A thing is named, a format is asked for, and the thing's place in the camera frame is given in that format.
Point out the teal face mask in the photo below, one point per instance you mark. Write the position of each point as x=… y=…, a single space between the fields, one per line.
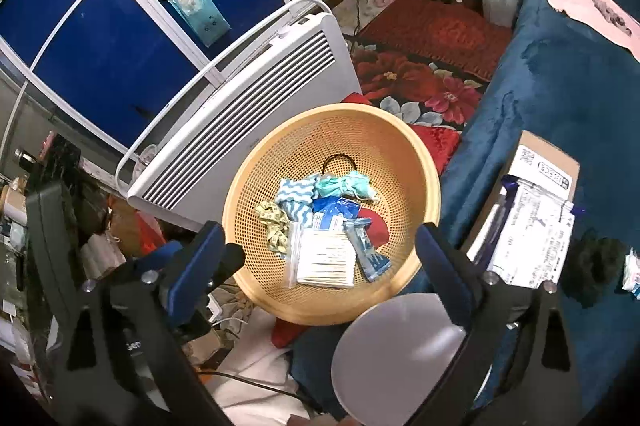
x=354 y=185

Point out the small white tissue pack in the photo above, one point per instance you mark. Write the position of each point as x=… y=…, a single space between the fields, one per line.
x=372 y=264

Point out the blue wet wipes pack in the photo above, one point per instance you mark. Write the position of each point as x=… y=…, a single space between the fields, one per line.
x=330 y=213

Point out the red sponge ball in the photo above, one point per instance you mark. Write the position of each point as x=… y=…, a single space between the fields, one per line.
x=377 y=230

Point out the pink towel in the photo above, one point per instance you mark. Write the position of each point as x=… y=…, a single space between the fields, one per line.
x=606 y=17

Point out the red plastic bag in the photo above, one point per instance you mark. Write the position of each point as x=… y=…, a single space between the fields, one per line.
x=150 y=233

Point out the red floral rug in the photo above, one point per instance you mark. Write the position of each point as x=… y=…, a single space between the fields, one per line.
x=428 y=63

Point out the yellow patterned scrunchie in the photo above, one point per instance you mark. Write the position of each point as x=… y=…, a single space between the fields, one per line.
x=276 y=223

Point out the yellow plastic basket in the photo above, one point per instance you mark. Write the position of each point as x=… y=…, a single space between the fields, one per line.
x=333 y=139

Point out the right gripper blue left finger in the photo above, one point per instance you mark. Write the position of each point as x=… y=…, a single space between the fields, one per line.
x=187 y=275

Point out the person's right hand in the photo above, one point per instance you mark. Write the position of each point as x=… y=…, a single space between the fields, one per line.
x=321 y=420

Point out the cardboard box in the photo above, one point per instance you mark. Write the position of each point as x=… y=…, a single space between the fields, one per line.
x=534 y=163

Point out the black mesh cloth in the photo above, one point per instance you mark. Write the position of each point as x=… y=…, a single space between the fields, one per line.
x=592 y=264

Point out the white cylindrical smart speaker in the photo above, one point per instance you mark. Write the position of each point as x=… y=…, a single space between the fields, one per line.
x=392 y=356

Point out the cotton swab bag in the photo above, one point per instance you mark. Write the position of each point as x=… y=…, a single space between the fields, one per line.
x=319 y=258

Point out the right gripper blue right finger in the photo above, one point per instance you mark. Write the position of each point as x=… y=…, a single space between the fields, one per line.
x=453 y=276

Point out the blue white striped cloth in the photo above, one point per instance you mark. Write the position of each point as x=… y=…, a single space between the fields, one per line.
x=295 y=198

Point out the white panel heater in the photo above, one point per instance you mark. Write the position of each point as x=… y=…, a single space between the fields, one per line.
x=294 y=60

